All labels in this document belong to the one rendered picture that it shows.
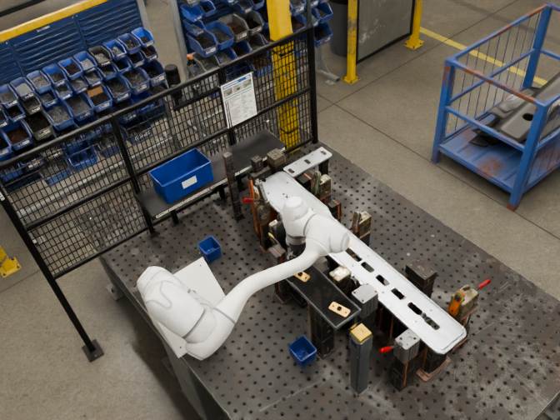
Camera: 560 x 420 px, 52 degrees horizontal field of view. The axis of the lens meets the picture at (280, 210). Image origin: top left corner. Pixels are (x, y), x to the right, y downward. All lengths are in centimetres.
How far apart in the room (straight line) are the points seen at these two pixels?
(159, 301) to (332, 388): 104
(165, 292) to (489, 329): 164
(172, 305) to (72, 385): 193
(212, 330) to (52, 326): 225
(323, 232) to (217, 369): 102
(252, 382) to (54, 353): 167
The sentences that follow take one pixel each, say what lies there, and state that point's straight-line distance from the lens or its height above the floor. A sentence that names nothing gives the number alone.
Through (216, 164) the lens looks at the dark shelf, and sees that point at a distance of 332.
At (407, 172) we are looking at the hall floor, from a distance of 476.
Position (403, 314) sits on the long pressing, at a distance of 261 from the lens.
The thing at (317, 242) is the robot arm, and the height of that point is 155.
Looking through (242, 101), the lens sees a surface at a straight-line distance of 333.
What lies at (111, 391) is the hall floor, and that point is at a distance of 378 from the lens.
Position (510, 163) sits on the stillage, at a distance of 472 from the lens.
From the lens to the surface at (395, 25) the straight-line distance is 606.
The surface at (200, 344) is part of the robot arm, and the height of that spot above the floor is 141.
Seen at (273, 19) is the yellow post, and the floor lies 165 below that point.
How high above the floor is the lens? 315
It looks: 45 degrees down
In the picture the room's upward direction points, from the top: 6 degrees counter-clockwise
